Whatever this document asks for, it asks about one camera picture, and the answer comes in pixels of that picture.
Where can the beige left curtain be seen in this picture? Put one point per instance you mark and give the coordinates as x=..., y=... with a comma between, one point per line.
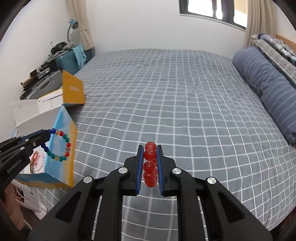
x=77, y=11

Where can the beige curtain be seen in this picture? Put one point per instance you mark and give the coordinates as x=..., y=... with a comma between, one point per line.
x=77, y=11
x=261, y=18

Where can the blue striped pillow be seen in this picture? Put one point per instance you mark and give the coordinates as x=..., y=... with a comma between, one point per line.
x=274, y=90

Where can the left hand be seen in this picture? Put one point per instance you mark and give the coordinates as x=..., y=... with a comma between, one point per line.
x=12, y=207

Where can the folded patterned quilt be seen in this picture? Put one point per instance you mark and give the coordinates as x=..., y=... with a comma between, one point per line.
x=278, y=52

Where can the grey checked bed sheet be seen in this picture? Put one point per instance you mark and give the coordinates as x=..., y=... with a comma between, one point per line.
x=198, y=108

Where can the teal suitcase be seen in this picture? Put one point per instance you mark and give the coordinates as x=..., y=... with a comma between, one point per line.
x=67, y=61

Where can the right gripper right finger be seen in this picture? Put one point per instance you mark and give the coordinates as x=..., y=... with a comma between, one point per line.
x=206, y=209

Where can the teal cloth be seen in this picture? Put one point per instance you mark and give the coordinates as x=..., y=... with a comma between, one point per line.
x=80, y=55

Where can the grey suitcase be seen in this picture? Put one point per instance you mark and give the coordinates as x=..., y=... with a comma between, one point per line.
x=45, y=86

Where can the dark framed window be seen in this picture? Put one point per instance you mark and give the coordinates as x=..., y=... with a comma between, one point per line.
x=233, y=12

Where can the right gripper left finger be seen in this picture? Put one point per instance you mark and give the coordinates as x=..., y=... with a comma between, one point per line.
x=92, y=209

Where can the blue desk lamp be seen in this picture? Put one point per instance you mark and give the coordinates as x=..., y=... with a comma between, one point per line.
x=73, y=24

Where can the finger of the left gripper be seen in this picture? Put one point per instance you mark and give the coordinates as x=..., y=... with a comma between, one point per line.
x=9, y=143
x=28, y=146

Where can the white cardboard box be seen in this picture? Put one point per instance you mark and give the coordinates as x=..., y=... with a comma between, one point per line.
x=52, y=164

